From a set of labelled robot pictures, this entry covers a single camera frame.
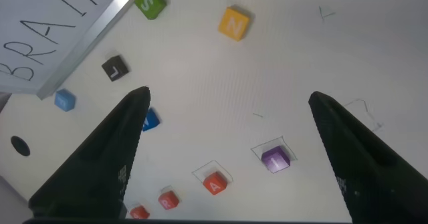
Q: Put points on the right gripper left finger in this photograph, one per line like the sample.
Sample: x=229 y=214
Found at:
x=103 y=164

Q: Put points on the yellow letter N block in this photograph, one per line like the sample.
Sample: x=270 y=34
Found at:
x=234 y=24

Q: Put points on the black round table grommet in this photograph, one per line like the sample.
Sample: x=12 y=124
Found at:
x=20 y=146

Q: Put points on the orange letter A block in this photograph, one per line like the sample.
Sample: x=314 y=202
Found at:
x=215 y=184

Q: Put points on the orange letter B block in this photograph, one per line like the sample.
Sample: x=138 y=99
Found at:
x=139 y=212

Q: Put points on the green letter S block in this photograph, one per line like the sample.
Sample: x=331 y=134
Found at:
x=150 y=2

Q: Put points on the purple letter I block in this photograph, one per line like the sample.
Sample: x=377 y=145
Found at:
x=275 y=160

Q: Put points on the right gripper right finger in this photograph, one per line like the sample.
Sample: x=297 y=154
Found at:
x=374 y=177

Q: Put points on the orange letter R block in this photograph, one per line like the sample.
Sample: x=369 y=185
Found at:
x=168 y=200

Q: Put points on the black letter L block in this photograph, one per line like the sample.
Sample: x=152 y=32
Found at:
x=115 y=68

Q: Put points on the blue letter W block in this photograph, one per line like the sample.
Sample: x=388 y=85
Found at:
x=152 y=119

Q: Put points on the light blue letter block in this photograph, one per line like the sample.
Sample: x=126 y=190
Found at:
x=64 y=100

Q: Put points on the white board reading BRAIN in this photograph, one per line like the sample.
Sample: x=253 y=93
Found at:
x=43 y=23

